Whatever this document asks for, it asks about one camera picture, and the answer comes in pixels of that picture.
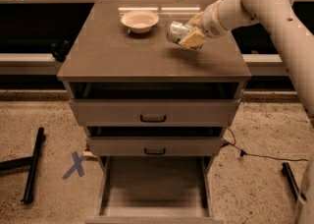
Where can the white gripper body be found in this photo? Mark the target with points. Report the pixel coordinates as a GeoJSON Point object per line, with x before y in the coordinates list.
{"type": "Point", "coordinates": [210, 22]}

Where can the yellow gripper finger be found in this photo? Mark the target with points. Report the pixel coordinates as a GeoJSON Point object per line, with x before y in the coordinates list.
{"type": "Point", "coordinates": [195, 20]}
{"type": "Point", "coordinates": [193, 40]}

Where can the silver 7up can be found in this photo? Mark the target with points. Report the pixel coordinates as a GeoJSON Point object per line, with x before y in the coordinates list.
{"type": "Point", "coordinates": [177, 31]}

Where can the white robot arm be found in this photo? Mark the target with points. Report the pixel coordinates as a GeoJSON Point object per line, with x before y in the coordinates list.
{"type": "Point", "coordinates": [292, 39]}

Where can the top grey drawer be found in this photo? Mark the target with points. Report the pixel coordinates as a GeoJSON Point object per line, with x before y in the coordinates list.
{"type": "Point", "coordinates": [154, 112]}

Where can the grey drawer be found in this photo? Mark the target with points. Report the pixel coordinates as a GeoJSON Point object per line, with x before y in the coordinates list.
{"type": "Point", "coordinates": [154, 190]}
{"type": "Point", "coordinates": [154, 112]}
{"type": "Point", "coordinates": [154, 141]}

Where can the grey drawer cabinet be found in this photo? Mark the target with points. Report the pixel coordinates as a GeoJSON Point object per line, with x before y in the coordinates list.
{"type": "Point", "coordinates": [110, 62]}

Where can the middle grey drawer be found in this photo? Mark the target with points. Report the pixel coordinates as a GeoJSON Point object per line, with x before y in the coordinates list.
{"type": "Point", "coordinates": [154, 141]}

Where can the bottom grey drawer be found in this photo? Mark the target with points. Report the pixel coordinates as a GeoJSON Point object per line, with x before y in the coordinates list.
{"type": "Point", "coordinates": [154, 190]}

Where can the white bowl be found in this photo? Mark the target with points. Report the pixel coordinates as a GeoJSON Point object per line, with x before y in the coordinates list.
{"type": "Point", "coordinates": [140, 21]}

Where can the black clamp knob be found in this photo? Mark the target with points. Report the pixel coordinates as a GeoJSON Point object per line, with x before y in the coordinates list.
{"type": "Point", "coordinates": [60, 51]}

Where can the black metal stand right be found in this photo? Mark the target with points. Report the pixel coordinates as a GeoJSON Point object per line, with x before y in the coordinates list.
{"type": "Point", "coordinates": [286, 170]}

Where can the blue tape cross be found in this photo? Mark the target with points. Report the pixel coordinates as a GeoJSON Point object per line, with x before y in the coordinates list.
{"type": "Point", "coordinates": [77, 166]}

